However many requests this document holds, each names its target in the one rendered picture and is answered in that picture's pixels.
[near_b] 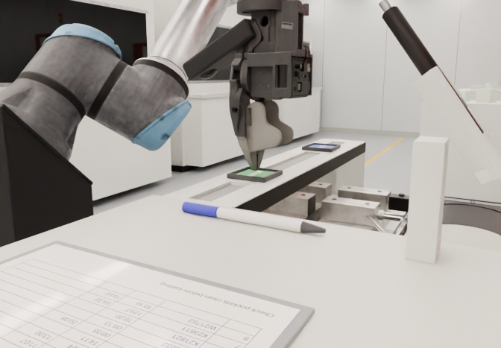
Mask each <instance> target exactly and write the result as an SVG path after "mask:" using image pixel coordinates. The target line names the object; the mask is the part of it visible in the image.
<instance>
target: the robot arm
mask: <svg viewBox="0 0 501 348"><path fill-rule="evenodd" d="M235 4H236V13H237V14H239V15H241V16H251V19H243V20H242V21H240V22H239V23H238V24H236V25H235V26H233V27H232V28H231V29H230V30H228V31H227V32H226V33H224V34H222V35H221V36H220V37H219V38H218V39H216V40H215V41H213V42H212V43H210V44H209V45H208V46H207V47H206V45H207V43H208V42H209V39H210V37H211V36H212V34H213V32H214V30H215V29H216V27H217V25H218V23H219V21H220V20H221V18H222V16H223V14H224V12H225V10H226V9H227V7H231V6H233V5H235ZM308 15H309V4H307V3H305V4H302V2H301V1H300V0H182V2H181V3H180V5H179V7H178V9H177V10H176V12H175V13H174V15H173V17H172V18H171V20H170V22H169V23H168V24H167V26H166V28H165V30H164V31H163V33H162V34H161V36H160V38H159V39H158V41H157V43H156V44H155V46H154V47H153V49H152V51H151V53H150V54H149V55H148V57H146V58H140V59H138V60H136V61H135V62H134V64H133V65H132V66H129V65H128V64H126V63H125V62H123V61H122V53H121V51H120V49H119V47H118V46H117V45H115V44H114V41H113V40H112V39H111V38H110V37H109V36H107V35H106V34H105V33H103V32H101V31H100V30H98V29H96V28H93V27H90V26H88V25H82V24H76V23H74V24H66V25H62V26H60V27H59V28H58V29H57V30H56V31H55V32H54V33H53V34H52V35H51V36H50V37H48V38H47V39H46V40H45V41H44V42H43V44H42V47H41V48H40V50H39V51H38V52H37V53H36V54H35V56H34V57H33V58H32V60H31V61H30V62H29V64H28V65H27V66H26V67H25V68H24V69H23V71H22V72H21V74H20V75H19V76H18V78H17V79H15V81H14V82H13V83H12V84H11V85H10V86H9V87H7V88H5V89H3V90H2V91H0V104H5V105H6V106H7V107H8V108H9V109H10V110H12V111H13V112H14V113H15V114H16V115H18V117H20V118H21V120H23V121H24V122H25V123H26V124H27V125H28V126H30V127H31V128H32V129H33V130H34V131H36V132H37V133H38V134H39V135H40V136H41V137H43V138H44V140H46V141H47V142H48V143H49V144H50V145H51V146H52V147H53V148H55V149H56V150H57V151H58V152H59V153H60V154H62V155H63V156H64V157H65V158H66V159H67V160H70V158H71V155H72V149H73V145H74V142H75V136H76V133H77V128H78V125H79V124H80V122H81V120H82V119H83V117H84V116H87V117H89V118H91V119H93V120H94V121H96V122H98V123H99V124H102V125H103V126H105V127H107V128H109V129H110V130H112V131H114V132H115V133H117V134H119V135H121V136H123V137H125V138H126V139H128V140H130V141H131V143H133V144H137V145H139V146H141V147H143V148H145V149H147V150H149V151H156V150H158V149H160V148H161V147H162V146H163V145H164V144H165V143H166V142H167V140H168V139H169V138H170V137H171V135H172V134H173V133H174V131H176V129H177V128H178V127H179V125H180V124H181V122H182V121H183V120H184V119H185V117H186V116H187V114H188V113H189V111H190V110H191V108H192V105H191V104H190V103H189V101H188V100H186V99H187V97H188V95H189V85H188V83H187V80H188V79H190V80H200V79H202V80H203V79H209V78H211V77H213V76H214V75H215V74H216V73H217V72H219V71H221V70H222V69H223V68H224V67H226V66H228V65H229V64H231V72H230V96H229V106H230V117H231V120H232V123H233V129H234V133H235V135H236V136H237V139H238V143H239V146H240V148H241V149H242V152H243V154H244V155H245V159H246V160H247V162H248V165H249V166H250V169H251V170H252V171H257V170H259V167H260V165H261V162H262V158H263V155H264V151H265V149H269V148H275V147H277V146H279V145H284V144H288V143H290V141H291V140H293V137H294V131H293V129H292V128H291V127H290V126H288V125H287V124H285V123H283V122H281V120H280V118H279V107H278V105H277V103H276V102H275V101H272V100H282V99H283V98H305V97H308V96H309V95H312V60H313V54H310V49H309V46H307V45H304V44H303V17H304V16H308ZM303 46H304V47H305V50H303ZM205 47H206V48H205ZM306 47H307V48H308V50H309V53H308V51H307V49H306ZM250 99H251V100H255V102H253V103H251V102H250Z"/></svg>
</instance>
